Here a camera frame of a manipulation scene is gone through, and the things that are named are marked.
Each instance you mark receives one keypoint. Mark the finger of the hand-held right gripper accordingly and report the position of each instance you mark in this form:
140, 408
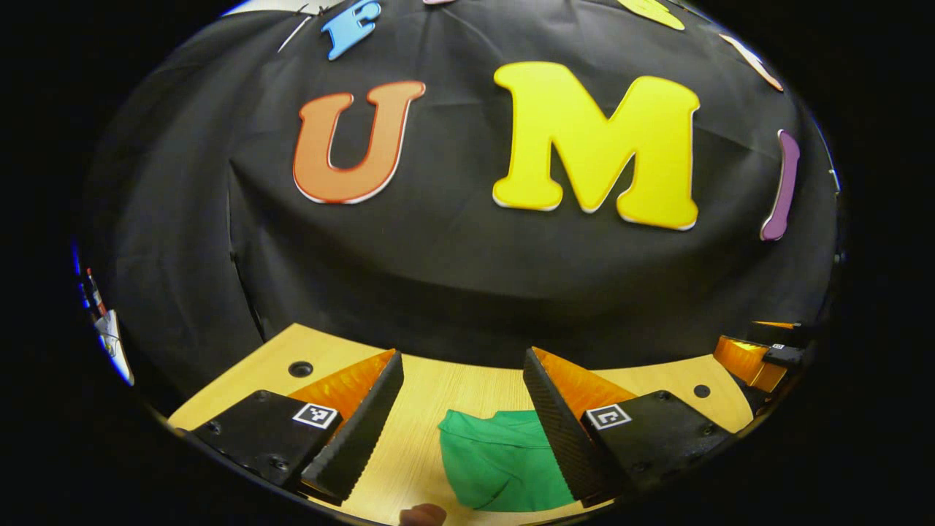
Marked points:
785, 334
781, 356

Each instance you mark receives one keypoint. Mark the white side table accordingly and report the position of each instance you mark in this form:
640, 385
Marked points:
113, 343

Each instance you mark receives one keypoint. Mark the computer monitor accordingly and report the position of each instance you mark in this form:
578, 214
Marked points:
89, 286

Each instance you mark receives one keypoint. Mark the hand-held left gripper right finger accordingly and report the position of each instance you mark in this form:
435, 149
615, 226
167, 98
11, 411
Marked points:
559, 431

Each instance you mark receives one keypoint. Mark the black backdrop cloth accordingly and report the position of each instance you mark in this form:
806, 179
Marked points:
438, 277

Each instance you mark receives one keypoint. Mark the green T-shirt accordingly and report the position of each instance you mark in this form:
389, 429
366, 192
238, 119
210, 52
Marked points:
497, 460

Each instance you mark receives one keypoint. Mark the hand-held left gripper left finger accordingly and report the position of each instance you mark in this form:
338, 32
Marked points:
361, 431

